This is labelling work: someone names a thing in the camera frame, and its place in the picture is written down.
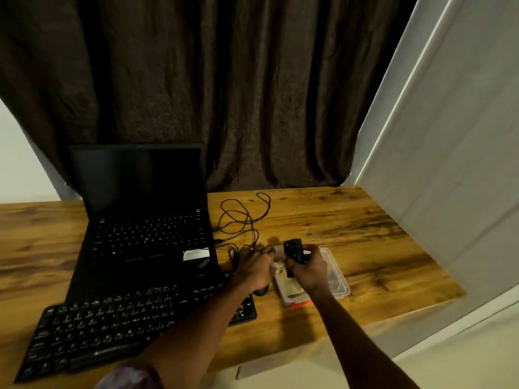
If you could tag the person's left hand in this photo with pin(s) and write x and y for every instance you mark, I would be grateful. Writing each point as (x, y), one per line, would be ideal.
(253, 269)

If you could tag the person's right hand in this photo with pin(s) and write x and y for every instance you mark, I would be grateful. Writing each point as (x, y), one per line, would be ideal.
(312, 275)

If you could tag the person's right fingers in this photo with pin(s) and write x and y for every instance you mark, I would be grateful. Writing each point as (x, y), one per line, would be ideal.
(314, 253)

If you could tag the person's left fingers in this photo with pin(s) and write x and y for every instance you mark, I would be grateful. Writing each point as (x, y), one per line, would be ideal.
(266, 253)

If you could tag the small black device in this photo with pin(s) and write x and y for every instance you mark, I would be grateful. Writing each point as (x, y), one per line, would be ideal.
(292, 249)

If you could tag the person's left forearm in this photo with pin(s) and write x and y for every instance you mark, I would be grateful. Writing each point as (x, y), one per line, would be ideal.
(202, 332)

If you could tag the person's right forearm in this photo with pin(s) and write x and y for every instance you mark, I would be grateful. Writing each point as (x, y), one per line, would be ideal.
(357, 344)

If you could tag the white crumpled paper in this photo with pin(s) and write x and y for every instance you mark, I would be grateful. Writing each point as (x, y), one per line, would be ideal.
(278, 267)

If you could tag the clear plastic container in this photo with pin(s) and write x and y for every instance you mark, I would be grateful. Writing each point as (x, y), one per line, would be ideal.
(337, 281)

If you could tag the black mouse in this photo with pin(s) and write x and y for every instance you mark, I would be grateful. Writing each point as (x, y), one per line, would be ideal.
(262, 291)

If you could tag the white label sticker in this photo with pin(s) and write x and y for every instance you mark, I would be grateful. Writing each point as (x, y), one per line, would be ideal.
(196, 254)

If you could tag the black laptop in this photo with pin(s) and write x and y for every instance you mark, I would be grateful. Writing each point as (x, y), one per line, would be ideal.
(138, 186)

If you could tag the black keyboard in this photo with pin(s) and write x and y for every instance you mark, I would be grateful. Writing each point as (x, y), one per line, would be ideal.
(101, 324)

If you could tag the dark brown curtain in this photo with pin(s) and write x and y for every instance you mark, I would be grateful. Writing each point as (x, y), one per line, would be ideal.
(227, 76)

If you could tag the patterned sleeve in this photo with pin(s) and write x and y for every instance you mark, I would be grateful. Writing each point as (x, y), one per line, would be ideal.
(131, 377)

